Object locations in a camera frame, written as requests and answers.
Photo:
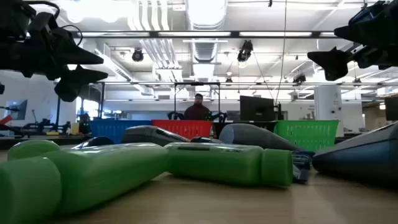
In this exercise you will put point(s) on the black computer monitor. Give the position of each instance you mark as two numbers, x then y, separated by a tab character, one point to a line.
256	109

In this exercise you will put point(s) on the black ceiling camera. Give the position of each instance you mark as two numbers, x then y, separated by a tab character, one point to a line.
299	79
137	55
245	51

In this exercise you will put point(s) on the yellow box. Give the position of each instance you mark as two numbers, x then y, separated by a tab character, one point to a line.
75	128

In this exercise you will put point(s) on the green plastic basket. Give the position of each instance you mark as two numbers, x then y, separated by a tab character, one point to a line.
311	133

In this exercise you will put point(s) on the blue-gray toiletry tube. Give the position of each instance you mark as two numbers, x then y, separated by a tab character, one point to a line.
367	155

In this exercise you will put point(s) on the red plastic basket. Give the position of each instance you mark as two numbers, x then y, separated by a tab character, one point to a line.
186	127

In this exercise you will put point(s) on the black overhead frame bar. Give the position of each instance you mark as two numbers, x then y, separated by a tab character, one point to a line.
192	34

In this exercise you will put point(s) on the dark gray toiletry tube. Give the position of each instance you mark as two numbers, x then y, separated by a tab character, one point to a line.
149	133

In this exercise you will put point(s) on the green shampoo bottle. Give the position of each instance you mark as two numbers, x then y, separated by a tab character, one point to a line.
31	149
99	174
217	161

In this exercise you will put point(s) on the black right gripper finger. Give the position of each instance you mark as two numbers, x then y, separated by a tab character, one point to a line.
363	34
334	63

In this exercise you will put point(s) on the gray-screen monitor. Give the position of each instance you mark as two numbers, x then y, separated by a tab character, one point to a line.
18	109

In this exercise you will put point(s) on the dark monitor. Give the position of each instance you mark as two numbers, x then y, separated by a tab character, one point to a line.
391	109

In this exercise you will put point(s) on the white round pillar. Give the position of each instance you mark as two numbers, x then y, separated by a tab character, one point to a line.
328	105

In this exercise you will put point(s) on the dark blue toiletry tube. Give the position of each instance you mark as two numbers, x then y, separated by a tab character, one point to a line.
300	175
96	141
205	140
303	158

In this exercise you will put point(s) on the red bar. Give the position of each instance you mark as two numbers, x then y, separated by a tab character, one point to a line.
5	119

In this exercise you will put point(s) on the blue plastic basket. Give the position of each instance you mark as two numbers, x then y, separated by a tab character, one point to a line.
109	129

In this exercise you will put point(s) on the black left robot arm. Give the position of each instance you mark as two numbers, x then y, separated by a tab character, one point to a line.
12	21

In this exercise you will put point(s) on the black background robot arm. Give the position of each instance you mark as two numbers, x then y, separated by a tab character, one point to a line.
84	124
221	117
46	127
175	115

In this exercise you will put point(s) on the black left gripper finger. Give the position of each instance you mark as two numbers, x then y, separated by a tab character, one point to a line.
77	82
77	54

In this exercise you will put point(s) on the person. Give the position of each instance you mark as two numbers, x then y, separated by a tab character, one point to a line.
197	112

